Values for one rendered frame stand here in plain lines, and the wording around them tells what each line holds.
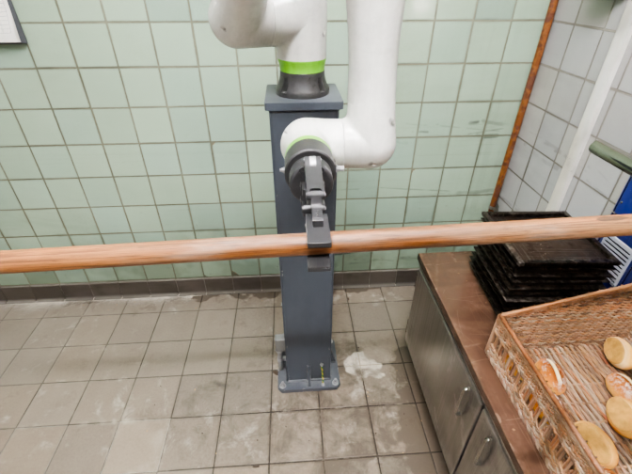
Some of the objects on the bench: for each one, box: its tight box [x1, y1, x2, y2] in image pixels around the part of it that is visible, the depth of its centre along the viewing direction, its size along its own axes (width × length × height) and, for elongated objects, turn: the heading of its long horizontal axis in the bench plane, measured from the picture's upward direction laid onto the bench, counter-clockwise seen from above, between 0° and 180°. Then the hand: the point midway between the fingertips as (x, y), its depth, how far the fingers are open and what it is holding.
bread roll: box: [606, 396, 632, 439], centre depth 89 cm, size 6×10×7 cm
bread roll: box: [575, 420, 619, 469], centre depth 84 cm, size 6×10×7 cm
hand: (318, 242), depth 51 cm, fingers closed on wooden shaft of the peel, 3 cm apart
